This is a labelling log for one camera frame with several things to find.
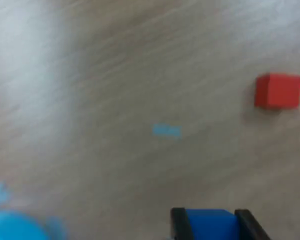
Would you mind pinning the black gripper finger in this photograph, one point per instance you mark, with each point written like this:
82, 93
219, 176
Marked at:
180, 225
250, 230

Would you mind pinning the blue cube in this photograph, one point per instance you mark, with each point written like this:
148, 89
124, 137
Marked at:
210, 225

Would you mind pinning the red cube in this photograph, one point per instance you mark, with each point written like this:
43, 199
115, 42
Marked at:
277, 91

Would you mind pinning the blue bin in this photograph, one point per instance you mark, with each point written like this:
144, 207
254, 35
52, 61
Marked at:
12, 227

